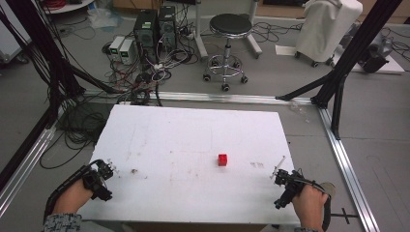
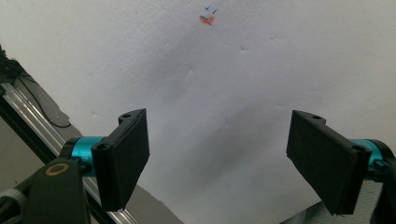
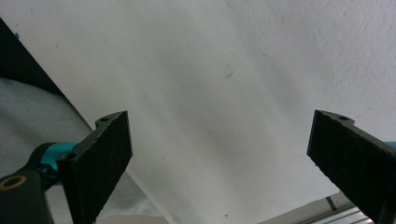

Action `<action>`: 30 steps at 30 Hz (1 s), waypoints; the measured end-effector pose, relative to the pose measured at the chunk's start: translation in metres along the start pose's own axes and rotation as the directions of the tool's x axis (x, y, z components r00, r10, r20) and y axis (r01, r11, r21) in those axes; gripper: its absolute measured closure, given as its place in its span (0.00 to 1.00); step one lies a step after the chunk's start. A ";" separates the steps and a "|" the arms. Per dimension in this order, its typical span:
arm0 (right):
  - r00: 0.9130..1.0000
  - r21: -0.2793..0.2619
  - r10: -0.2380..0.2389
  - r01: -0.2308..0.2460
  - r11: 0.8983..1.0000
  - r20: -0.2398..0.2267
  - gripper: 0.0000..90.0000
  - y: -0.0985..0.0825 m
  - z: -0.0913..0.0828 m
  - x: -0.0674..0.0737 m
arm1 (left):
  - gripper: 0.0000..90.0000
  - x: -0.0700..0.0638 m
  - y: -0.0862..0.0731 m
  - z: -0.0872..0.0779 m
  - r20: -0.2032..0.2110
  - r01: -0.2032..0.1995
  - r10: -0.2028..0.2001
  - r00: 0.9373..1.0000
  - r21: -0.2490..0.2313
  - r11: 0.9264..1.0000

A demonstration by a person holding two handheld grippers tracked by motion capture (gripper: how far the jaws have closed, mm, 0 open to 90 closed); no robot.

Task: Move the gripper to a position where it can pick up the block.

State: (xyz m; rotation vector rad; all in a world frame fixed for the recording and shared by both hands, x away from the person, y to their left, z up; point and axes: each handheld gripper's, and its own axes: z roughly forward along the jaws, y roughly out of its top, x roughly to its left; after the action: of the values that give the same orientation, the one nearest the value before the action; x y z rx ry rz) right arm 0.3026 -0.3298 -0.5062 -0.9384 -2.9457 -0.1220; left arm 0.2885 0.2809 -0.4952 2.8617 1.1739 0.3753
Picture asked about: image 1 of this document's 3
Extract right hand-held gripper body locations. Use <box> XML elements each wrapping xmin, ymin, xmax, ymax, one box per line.
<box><xmin>273</xmin><ymin>168</ymin><xmax>323</xmax><ymax>211</ymax></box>

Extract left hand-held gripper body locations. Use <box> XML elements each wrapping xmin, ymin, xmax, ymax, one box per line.
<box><xmin>81</xmin><ymin>159</ymin><xmax>114</xmax><ymax>203</ymax></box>

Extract person's right hand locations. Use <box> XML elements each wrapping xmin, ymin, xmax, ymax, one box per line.
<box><xmin>291</xmin><ymin>184</ymin><xmax>330</xmax><ymax>232</ymax></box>

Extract person's left hand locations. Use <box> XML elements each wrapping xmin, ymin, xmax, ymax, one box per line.
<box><xmin>52</xmin><ymin>178</ymin><xmax>95</xmax><ymax>216</ymax></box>

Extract white power supply unit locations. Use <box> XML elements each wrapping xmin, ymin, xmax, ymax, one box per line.
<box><xmin>118</xmin><ymin>39</ymin><xmax>135</xmax><ymax>66</ymax></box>
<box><xmin>108</xmin><ymin>35</ymin><xmax>126</xmax><ymax>62</ymax></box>

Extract white paper sheet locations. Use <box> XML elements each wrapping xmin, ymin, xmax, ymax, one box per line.
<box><xmin>275</xmin><ymin>43</ymin><xmax>301</xmax><ymax>58</ymax></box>

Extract large black computer tower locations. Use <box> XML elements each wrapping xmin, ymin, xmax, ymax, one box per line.
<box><xmin>132</xmin><ymin>9</ymin><xmax>160</xmax><ymax>65</ymax></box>

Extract clear plastic bag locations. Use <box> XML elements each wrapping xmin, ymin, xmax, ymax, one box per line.
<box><xmin>87</xmin><ymin>7</ymin><xmax>125</xmax><ymax>31</ymax></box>

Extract black round stool on wheels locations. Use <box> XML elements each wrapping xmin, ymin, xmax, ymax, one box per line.
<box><xmin>201</xmin><ymin>13</ymin><xmax>254</xmax><ymax>93</ymax></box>

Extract small black computer tower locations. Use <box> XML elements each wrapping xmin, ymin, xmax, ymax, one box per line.
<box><xmin>157</xmin><ymin>5</ymin><xmax>178</xmax><ymax>50</ymax></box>

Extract cart under white cover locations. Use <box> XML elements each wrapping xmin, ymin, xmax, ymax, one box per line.
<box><xmin>293</xmin><ymin>0</ymin><xmax>365</xmax><ymax>68</ymax></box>

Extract black and grey machine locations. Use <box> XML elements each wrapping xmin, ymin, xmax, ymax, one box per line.
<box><xmin>357</xmin><ymin>30</ymin><xmax>395</xmax><ymax>74</ymax></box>

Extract white floor board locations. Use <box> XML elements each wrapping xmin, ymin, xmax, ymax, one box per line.
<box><xmin>333</xmin><ymin>52</ymin><xmax>406</xmax><ymax>75</ymax></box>

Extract white table stand legs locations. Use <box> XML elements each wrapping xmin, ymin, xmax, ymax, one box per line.
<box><xmin>192</xmin><ymin>0</ymin><xmax>264</xmax><ymax>61</ymax></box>

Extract white round table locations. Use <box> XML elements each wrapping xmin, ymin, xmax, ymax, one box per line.
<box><xmin>41</xmin><ymin>0</ymin><xmax>96</xmax><ymax>15</ymax></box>

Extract black strap of right gripper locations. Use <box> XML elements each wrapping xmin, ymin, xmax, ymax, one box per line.
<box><xmin>317</xmin><ymin>181</ymin><xmax>337</xmax><ymax>232</ymax></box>

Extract tangle of black cables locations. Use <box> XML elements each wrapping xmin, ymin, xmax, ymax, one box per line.
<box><xmin>39</xmin><ymin>96</ymin><xmax>112</xmax><ymax>170</ymax></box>

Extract aluminium floor rail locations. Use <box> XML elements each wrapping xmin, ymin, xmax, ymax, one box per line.
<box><xmin>317</xmin><ymin>105</ymin><xmax>382</xmax><ymax>232</ymax></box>
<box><xmin>81</xmin><ymin>89</ymin><xmax>313</xmax><ymax>106</ymax></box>
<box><xmin>0</xmin><ymin>105</ymin><xmax>66</xmax><ymax>218</ymax></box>

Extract bundle of white cables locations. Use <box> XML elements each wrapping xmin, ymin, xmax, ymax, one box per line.
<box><xmin>149</xmin><ymin>33</ymin><xmax>191</xmax><ymax>83</ymax></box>

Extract black frame post with braces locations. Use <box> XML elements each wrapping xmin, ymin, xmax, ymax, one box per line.
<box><xmin>275</xmin><ymin>0</ymin><xmax>404</xmax><ymax>141</ymax></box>

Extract black frame post with cables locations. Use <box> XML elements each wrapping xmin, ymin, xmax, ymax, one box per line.
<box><xmin>0</xmin><ymin>0</ymin><xmax>125</xmax><ymax>191</ymax></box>

